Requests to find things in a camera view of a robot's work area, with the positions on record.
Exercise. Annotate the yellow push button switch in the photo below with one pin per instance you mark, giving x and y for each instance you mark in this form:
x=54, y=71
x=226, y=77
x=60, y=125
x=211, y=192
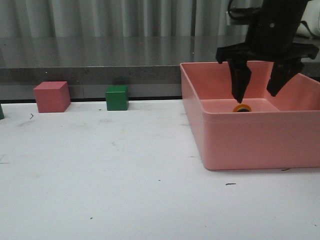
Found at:
x=242, y=108

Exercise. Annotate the dark green block at edge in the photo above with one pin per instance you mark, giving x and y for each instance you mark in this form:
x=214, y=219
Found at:
x=1, y=113

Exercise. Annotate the grey back counter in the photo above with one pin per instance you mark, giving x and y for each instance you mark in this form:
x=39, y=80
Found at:
x=149, y=66

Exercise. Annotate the green cube block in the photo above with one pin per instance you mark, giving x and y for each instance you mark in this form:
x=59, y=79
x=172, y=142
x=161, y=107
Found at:
x=117, y=98

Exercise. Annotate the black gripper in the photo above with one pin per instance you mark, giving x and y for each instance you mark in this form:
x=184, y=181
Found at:
x=270, y=37

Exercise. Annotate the pink plastic bin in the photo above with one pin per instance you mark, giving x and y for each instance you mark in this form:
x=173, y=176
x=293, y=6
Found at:
x=281, y=131

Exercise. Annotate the pink cube block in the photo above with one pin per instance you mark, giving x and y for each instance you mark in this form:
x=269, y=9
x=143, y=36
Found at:
x=52, y=96

